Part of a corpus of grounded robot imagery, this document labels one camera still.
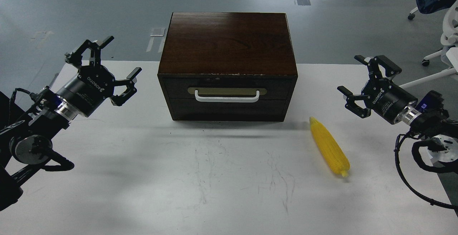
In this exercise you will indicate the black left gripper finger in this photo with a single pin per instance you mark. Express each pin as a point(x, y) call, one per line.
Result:
point(75, 57)
point(129, 83)

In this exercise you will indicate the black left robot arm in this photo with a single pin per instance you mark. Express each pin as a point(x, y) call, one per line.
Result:
point(29, 121)

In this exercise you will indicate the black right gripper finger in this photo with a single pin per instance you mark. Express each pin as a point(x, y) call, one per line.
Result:
point(351, 102)
point(379, 67)

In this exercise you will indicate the dark wooden drawer cabinet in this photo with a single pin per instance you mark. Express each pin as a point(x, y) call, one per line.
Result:
point(228, 45)

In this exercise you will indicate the yellow toy corn cob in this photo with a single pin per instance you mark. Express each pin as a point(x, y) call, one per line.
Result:
point(330, 150)

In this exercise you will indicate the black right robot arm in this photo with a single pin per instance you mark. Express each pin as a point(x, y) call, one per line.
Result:
point(437, 150)

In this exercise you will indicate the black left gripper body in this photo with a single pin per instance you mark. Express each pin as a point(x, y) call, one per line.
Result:
point(88, 89)

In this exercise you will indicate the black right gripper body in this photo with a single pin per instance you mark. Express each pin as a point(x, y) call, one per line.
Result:
point(387, 99)

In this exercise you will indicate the wooden drawer with white handle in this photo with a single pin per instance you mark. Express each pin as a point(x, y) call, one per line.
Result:
point(232, 87)

